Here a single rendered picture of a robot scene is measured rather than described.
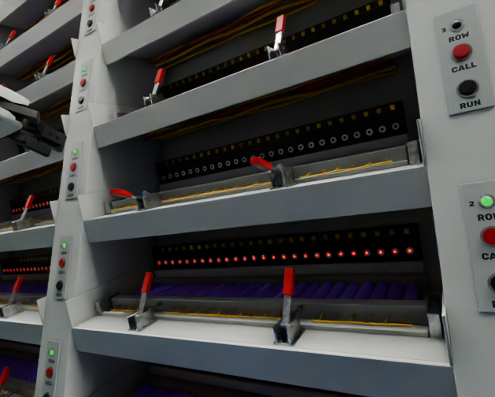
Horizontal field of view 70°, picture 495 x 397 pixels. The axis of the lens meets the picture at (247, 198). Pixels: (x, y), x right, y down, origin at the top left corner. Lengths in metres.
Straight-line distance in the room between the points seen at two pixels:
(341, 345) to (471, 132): 0.27
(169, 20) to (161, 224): 0.40
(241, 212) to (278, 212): 0.06
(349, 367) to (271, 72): 0.40
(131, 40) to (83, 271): 0.48
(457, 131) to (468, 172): 0.04
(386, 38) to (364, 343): 0.37
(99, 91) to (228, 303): 0.53
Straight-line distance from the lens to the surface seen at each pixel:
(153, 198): 0.64
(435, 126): 0.43
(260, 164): 0.43
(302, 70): 0.53
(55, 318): 0.80
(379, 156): 0.48
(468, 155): 0.42
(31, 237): 0.93
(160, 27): 0.79
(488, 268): 0.40
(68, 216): 0.80
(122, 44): 0.86
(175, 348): 0.57
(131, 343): 0.63
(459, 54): 0.46
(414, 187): 0.42
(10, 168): 1.11
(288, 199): 0.46
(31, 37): 1.27
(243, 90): 0.57
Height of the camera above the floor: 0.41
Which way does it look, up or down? 14 degrees up
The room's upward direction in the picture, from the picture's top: straight up
